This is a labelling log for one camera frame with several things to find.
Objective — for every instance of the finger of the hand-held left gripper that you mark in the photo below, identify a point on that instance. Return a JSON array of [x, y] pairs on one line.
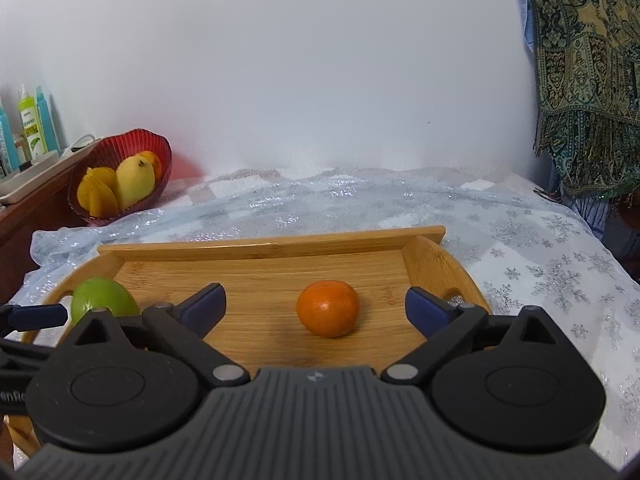
[[22, 352], [35, 316]]

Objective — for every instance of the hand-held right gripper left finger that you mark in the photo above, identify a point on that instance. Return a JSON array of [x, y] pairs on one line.
[[202, 307]]

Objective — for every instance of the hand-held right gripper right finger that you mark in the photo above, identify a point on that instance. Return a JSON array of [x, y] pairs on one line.
[[425, 310]]

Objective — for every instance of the wooden tray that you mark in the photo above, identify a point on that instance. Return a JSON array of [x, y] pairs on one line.
[[260, 280]]

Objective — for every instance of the green apple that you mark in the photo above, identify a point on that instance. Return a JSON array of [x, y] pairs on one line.
[[100, 292]]

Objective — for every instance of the small mandarin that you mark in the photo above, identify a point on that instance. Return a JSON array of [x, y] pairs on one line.
[[327, 310]]

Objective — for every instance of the brown wooden cabinet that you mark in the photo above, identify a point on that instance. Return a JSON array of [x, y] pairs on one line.
[[30, 230]]

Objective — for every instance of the sheer snowflake tablecloth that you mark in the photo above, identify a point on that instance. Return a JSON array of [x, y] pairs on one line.
[[525, 240]]

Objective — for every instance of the yellow star fruit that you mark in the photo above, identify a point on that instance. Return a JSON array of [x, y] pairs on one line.
[[97, 192]]

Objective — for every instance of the yellow mango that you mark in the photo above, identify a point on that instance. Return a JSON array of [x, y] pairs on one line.
[[134, 182]]

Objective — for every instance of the orange in bowl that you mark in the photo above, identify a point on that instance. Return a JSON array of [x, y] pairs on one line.
[[152, 162]]

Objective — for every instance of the red glass bowl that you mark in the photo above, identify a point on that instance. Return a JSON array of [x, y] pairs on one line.
[[125, 145]]

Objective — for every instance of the green spray bottle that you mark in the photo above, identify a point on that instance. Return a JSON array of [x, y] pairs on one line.
[[32, 127]]

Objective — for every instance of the brown wooden bench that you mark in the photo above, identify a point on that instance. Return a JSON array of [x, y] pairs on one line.
[[622, 240]]

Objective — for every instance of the green patterned fringed shawl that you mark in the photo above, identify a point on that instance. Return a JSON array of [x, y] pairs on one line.
[[585, 70]]

